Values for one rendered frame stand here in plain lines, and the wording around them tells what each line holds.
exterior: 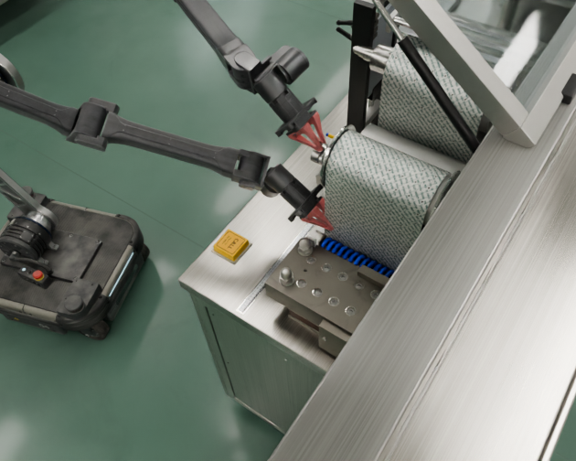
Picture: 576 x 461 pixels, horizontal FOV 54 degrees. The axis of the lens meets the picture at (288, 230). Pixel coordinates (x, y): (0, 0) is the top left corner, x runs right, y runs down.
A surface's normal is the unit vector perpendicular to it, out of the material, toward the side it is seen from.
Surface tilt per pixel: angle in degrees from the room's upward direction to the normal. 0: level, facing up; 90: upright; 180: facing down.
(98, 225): 0
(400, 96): 92
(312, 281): 0
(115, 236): 0
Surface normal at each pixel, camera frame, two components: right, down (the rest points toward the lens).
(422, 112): -0.56, 0.70
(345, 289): -0.04, -0.59
